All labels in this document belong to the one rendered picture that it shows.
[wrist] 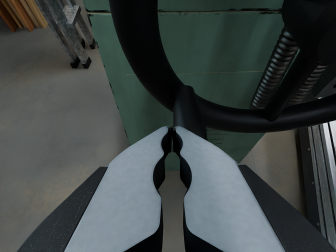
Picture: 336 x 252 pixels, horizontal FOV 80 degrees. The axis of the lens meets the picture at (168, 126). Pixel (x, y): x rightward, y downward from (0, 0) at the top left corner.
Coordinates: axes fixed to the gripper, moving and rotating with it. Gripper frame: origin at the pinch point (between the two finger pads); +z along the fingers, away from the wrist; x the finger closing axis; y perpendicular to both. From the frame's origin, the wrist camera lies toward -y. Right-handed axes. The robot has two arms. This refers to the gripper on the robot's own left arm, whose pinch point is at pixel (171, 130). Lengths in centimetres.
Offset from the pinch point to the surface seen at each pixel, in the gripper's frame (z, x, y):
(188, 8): 23.7, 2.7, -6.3
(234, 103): 35.2, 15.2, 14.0
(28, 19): 145, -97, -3
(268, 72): 14.7, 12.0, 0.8
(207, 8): 23.9, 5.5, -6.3
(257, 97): 16.2, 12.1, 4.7
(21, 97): 93, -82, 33
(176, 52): 27.2, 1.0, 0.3
